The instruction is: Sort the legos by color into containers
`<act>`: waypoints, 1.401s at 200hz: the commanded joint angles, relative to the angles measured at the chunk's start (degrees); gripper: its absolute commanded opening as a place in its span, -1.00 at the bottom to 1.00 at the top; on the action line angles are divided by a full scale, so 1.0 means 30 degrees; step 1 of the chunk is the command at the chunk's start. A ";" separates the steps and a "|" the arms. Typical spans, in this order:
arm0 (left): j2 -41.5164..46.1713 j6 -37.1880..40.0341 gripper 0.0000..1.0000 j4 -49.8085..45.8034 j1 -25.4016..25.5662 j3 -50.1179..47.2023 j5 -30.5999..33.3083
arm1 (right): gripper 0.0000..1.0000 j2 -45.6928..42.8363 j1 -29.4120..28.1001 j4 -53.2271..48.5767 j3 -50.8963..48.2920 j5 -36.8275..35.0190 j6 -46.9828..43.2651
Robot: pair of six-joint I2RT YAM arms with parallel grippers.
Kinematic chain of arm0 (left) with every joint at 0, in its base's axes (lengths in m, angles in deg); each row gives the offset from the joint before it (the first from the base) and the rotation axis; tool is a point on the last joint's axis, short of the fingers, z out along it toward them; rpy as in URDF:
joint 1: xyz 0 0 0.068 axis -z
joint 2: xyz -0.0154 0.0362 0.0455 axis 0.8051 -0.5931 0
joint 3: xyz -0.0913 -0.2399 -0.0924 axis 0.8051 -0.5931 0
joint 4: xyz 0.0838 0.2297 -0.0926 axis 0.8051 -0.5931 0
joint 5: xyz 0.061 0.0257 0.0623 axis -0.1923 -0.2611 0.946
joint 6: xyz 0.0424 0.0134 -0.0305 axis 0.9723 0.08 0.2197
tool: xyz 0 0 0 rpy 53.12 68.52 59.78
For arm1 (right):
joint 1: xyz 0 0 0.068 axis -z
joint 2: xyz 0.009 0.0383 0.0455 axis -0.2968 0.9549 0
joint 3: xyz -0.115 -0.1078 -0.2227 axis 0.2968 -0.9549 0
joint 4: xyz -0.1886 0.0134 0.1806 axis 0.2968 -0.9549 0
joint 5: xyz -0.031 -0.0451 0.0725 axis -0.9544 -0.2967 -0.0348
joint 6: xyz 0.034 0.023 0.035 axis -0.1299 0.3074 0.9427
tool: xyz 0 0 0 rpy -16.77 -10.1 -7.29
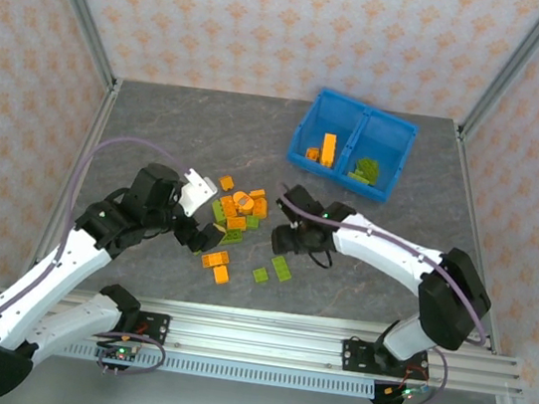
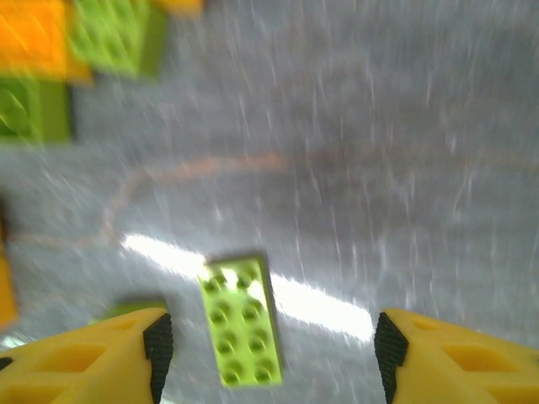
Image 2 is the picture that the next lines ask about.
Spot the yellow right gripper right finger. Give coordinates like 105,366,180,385
373,308,539,404

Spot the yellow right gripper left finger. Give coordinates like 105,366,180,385
0,306,174,404

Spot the long green lego brick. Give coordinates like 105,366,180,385
196,251,284,388
0,77,76,144

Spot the orange lego brick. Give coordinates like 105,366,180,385
0,0,93,88
0,218,20,332
151,0,205,16

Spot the small green lego brick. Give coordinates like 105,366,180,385
67,0,169,81

